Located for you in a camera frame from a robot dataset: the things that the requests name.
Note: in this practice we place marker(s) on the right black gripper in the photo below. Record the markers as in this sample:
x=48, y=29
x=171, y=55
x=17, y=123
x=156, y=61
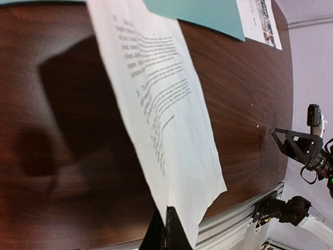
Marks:
x=321, y=158

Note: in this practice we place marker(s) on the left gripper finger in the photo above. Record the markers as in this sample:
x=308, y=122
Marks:
x=165, y=237

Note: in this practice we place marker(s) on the teal plastic folder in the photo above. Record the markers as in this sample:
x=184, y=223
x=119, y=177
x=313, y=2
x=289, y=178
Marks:
x=222, y=16

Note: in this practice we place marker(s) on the white text paper sheet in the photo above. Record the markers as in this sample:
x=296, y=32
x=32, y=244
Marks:
x=162, y=105

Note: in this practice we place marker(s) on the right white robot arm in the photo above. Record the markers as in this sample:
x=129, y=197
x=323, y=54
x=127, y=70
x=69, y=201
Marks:
x=298, y=211

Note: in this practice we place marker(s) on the colour printed brochure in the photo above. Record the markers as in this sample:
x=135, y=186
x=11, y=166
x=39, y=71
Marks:
x=258, y=22

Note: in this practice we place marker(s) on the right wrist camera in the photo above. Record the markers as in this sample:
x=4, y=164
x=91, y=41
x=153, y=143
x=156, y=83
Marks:
x=313, y=115

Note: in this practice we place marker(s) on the aluminium front rail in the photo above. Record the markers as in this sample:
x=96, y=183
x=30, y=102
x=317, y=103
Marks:
x=235, y=229

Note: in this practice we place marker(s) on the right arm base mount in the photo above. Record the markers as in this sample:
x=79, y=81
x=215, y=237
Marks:
x=269, y=207

